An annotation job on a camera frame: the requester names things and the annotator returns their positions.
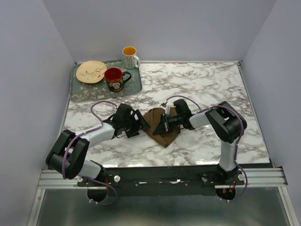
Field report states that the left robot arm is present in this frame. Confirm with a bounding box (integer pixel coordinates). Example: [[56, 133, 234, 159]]
[[46, 104, 150, 186]]

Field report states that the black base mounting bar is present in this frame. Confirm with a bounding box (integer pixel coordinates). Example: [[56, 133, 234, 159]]
[[78, 165, 245, 197]]

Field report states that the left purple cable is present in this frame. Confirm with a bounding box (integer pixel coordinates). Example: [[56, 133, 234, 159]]
[[62, 100, 118, 207]]

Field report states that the black skull mug red inside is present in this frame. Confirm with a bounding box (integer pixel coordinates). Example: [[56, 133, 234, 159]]
[[104, 68, 132, 93]]

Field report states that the beige floral plate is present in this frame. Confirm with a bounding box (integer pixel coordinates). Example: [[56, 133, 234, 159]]
[[76, 60, 107, 84]]

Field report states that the brown cloth napkin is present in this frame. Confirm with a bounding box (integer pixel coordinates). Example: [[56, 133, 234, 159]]
[[143, 107, 181, 148]]

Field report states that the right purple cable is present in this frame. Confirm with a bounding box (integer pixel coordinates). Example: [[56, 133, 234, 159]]
[[164, 95, 249, 203]]

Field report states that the aluminium frame rail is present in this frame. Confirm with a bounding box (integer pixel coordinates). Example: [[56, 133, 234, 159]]
[[27, 166, 299, 226]]

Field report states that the purple cable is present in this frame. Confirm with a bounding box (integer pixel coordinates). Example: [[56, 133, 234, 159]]
[[164, 95, 249, 203], [62, 100, 118, 207]]

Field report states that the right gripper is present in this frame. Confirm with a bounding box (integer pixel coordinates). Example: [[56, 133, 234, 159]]
[[153, 113, 182, 136]]

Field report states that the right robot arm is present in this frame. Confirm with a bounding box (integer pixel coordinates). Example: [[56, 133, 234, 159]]
[[153, 99, 247, 185]]

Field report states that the floral green tray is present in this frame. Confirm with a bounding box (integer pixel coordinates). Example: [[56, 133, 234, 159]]
[[70, 59, 142, 102]]

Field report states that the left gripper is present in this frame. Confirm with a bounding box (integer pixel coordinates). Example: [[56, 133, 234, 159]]
[[122, 109, 150, 138]]

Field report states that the white mug orange inside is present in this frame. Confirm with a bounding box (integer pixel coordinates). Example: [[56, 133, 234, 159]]
[[122, 46, 141, 69]]

